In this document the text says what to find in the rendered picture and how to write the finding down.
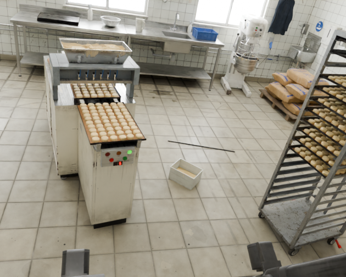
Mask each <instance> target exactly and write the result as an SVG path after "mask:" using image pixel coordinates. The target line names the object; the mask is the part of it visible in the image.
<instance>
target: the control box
mask: <svg viewBox="0 0 346 277"><path fill-rule="evenodd" d="M129 150H130V151H132V153H131V154H128V153H127V152H128V151H129ZM119 151H120V152H121V154H120V155H117V152H119ZM106 153H110V155H109V156H106V155H105V154H106ZM134 154H135V147H134V146H129V147H118V148H106V149H101V167H109V166H115V165H114V164H115V162H117V164H116V165H120V163H121V165H124V164H133V160H134ZM124 157H127V160H123V158H124ZM111 158H113V159H114V161H113V162H110V161H109V160H110V159H111ZM119 162H120V163H119Z"/></svg>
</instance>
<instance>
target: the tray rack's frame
mask: <svg viewBox="0 0 346 277"><path fill-rule="evenodd" d="M337 35H338V36H340V37H344V38H346V31H344V30H340V31H338V32H337ZM310 197H311V196H310ZM310 197H306V198H301V199H298V200H292V201H287V202H281V203H276V204H270V205H267V206H264V207H263V209H261V210H260V212H261V213H262V217H263V216H264V217H265V218H266V219H267V221H268V222H269V223H270V224H271V226H272V227H273V228H274V229H275V230H276V232H277V233H278V234H279V235H280V236H281V238H282V239H283V240H284V242H285V243H286V244H287V245H288V246H289V245H290V243H291V241H292V240H293V238H292V237H291V235H294V234H296V232H297V230H296V229H295V228H297V227H300V225H301V222H300V221H299V220H302V219H304V218H305V214H304V213H303V212H308V210H309V208H310V207H309V206H308V204H311V203H312V201H311V200H310ZM327 211H328V210H326V211H324V212H318V213H313V215H312V216H311V218H312V217H316V216H319V215H324V214H326V213H327ZM325 220H330V218H328V217H325V218H321V219H316V220H312V221H309V222H308V223H307V225H309V224H313V223H318V222H321V221H325ZM333 224H335V223H334V222H331V223H327V224H322V225H318V226H313V227H310V228H306V229H304V231H303V232H305V231H309V230H314V229H318V228H322V227H325V226H329V225H333ZM345 231H346V221H345V223H344V225H343V226H342V228H341V229H340V228H339V227H334V228H330V229H326V230H322V231H318V232H314V233H311V234H307V235H303V236H300V238H299V240H298V241H297V243H296V244H295V246H294V249H295V251H294V252H293V254H296V253H297V252H298V251H299V249H300V248H302V247H301V246H304V245H308V244H311V243H314V242H318V241H322V240H326V239H330V238H332V237H334V240H333V241H332V243H334V242H335V239H337V238H339V237H340V235H343V234H344V232H345Z"/></svg>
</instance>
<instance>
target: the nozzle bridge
mask: <svg viewBox="0 0 346 277"><path fill-rule="evenodd" d="M49 64H50V72H51V82H52V96H53V100H58V85H60V84H126V94H127V95H128V97H129V98H133V93H134V86H135V85H138V83H139V73H140V67H139V66H138V65H137V64H136V63H135V62H134V61H133V59H132V58H131V57H130V56H128V58H127V59H126V61H125V62H124V64H87V63H69V62H68V59H67V57H66V55H65V54H64V53H50V54H49ZM80 70H81V74H80V80H78V79H77V74H78V72H80ZM110 70H111V72H110ZM117 70H118V74H117ZM95 71H96V75H95V80H92V74H93V72H94V74H95ZM86 72H88V77H87V80H85V73H86ZM101 72H102V73H103V77H102V80H100V78H99V77H100V73H101ZM108 72H109V73H110V77H109V80H107V74H108ZM115 72H116V74H117V77H116V80H114V73H115Z"/></svg>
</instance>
